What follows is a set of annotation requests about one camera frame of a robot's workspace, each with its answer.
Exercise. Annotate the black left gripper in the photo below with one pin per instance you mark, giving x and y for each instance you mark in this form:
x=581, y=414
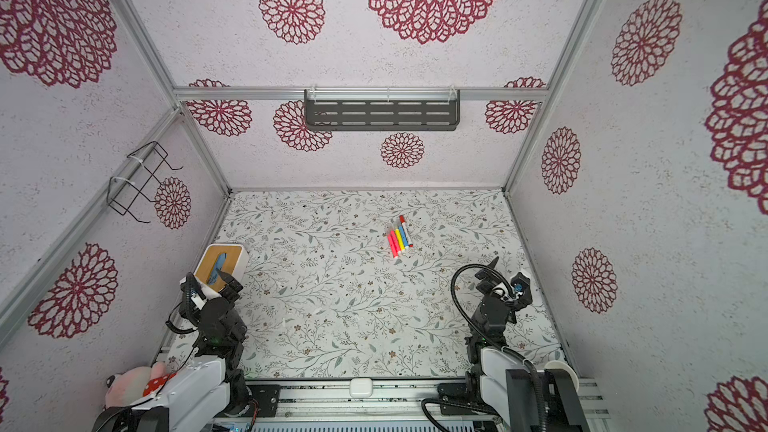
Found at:
x=226, y=292

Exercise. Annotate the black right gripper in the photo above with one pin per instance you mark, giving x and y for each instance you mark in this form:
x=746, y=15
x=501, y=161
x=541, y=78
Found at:
x=488, y=276

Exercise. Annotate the blue highlighter pen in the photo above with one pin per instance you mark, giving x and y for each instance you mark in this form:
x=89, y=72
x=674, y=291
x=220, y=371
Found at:
x=402, y=237

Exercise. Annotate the red-pink highlighter pen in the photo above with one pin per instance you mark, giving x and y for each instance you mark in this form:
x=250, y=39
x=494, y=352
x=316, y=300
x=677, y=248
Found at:
x=393, y=243

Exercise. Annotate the white red-tipped marker pen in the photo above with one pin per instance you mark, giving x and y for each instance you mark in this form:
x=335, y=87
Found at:
x=404, y=231

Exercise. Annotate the yellow highlighter pen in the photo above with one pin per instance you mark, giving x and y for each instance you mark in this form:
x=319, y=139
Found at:
x=400, y=240

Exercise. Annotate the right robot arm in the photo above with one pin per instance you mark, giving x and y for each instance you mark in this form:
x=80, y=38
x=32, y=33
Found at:
x=525, y=397

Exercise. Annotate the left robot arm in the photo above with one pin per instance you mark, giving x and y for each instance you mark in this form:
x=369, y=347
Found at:
x=209, y=381

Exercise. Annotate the white wooden-top tissue box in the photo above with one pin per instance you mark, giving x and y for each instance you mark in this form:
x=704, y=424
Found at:
x=217, y=259

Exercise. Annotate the white mug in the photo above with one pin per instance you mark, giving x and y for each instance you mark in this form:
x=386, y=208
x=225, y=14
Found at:
x=557, y=365

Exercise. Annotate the pink plush toy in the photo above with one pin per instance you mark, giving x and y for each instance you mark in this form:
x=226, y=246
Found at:
x=128, y=387

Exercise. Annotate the small white box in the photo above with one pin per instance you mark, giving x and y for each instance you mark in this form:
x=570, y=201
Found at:
x=361, y=388

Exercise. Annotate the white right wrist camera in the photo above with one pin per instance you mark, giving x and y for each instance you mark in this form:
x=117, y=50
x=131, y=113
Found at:
x=520, y=293

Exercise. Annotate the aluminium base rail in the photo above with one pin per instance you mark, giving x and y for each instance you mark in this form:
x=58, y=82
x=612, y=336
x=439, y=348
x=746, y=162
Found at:
x=396, y=405

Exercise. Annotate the black wire wall rack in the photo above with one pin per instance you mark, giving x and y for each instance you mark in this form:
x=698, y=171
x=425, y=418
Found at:
x=126, y=188

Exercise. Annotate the dark metal wall shelf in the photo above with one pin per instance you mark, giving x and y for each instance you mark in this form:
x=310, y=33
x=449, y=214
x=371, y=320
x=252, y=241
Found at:
x=382, y=112

